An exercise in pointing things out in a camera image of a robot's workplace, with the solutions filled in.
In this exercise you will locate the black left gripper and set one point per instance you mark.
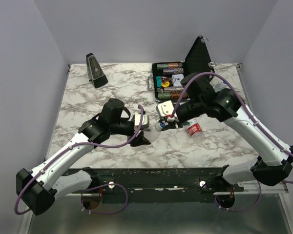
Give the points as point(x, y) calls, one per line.
point(140, 140)

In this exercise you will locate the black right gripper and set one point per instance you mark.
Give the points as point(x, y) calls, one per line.
point(175, 121)

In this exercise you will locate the clear unlabelled plastic bottle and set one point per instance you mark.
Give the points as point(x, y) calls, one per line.
point(151, 134)

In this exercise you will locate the Pocari Sweat clear bottle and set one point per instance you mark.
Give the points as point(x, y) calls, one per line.
point(219, 86)

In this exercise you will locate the white blue Pocari cap spare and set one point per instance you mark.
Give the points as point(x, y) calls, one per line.
point(159, 126)

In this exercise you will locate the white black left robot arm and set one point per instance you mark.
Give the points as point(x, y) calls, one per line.
point(42, 185)

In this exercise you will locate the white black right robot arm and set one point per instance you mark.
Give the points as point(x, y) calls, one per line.
point(274, 163)

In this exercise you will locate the red label water bottle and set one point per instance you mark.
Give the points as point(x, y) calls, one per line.
point(193, 129)

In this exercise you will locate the black poker chip case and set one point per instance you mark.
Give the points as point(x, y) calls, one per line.
point(166, 76)

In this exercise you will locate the black metronome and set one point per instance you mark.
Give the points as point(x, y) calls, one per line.
point(95, 74)

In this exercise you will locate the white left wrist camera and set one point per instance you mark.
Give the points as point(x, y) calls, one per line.
point(141, 121)

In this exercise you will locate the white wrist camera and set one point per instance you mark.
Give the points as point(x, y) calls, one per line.
point(164, 111)
point(141, 121)

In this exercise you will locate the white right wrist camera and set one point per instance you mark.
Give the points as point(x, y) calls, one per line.
point(164, 111)

